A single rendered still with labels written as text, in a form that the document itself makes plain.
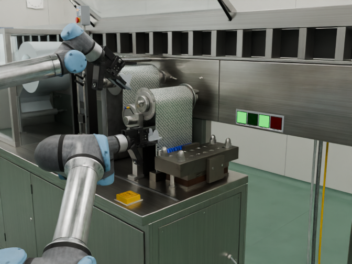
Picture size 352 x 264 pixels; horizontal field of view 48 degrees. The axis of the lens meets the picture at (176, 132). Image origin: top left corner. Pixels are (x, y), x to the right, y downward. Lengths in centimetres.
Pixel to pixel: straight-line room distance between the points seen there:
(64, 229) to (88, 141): 30
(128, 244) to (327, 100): 96
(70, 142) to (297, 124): 93
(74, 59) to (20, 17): 614
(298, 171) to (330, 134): 287
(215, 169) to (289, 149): 275
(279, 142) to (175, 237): 304
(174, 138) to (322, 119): 67
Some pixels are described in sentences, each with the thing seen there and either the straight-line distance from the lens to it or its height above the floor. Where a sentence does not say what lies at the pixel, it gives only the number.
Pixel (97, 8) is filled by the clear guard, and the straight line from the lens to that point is 255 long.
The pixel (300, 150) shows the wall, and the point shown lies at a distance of 441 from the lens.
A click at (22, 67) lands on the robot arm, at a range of 135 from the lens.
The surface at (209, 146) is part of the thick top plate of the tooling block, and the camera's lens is 190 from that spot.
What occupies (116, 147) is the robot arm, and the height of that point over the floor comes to 111.
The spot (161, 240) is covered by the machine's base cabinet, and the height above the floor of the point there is 77.
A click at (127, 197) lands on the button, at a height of 92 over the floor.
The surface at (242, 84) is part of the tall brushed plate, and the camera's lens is 181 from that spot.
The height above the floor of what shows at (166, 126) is 114.
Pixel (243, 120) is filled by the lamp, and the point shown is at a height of 117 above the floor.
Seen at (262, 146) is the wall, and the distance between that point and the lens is 466.
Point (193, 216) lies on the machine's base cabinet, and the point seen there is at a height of 81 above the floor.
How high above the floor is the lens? 152
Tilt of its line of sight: 13 degrees down
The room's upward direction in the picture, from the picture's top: straight up
